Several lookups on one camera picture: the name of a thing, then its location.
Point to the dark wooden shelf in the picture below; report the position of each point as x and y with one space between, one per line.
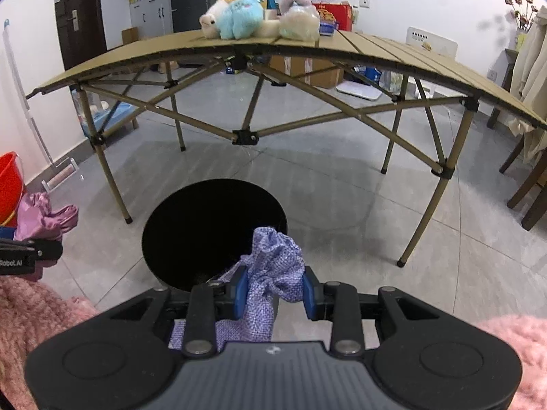
506 57

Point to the white yellow alpaca plush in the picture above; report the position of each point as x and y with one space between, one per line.
233 13

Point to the white wall panel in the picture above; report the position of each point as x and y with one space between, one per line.
431 40

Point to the red gift box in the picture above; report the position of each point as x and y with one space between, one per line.
339 15

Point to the lavender plush toy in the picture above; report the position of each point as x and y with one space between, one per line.
299 21

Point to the white bathroom scale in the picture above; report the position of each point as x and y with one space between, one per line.
361 92

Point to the khaki folding table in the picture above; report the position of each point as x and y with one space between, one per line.
384 51

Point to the white flat mop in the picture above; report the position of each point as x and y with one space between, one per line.
64 175

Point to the small cardboard box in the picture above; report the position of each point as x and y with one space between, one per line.
129 36

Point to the white kitchen cabinet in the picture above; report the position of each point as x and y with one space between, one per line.
149 13

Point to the large taped cardboard box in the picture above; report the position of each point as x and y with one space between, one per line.
316 72

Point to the purple satin cloth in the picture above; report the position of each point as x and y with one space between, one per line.
38 218

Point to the light blue plastic basin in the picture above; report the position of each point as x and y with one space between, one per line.
115 113

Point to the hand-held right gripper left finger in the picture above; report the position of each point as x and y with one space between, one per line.
239 294

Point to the dark wooden door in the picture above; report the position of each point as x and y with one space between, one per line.
81 38

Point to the red plastic bucket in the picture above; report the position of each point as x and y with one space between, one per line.
10 188

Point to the purple woven cloth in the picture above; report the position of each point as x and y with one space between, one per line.
273 264

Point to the blue tissue packet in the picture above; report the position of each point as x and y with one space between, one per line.
328 29

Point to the blue plastic bag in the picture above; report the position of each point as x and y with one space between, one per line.
367 74

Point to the black round bin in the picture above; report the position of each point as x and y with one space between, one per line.
205 230

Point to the cream coat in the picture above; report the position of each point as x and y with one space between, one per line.
534 72

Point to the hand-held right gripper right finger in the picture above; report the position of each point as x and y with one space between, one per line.
310 297

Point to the dark wooden chair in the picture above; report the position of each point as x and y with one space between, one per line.
530 188

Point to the yellow vase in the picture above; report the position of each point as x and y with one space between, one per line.
520 39

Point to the dried flowers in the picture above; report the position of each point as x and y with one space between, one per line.
523 8

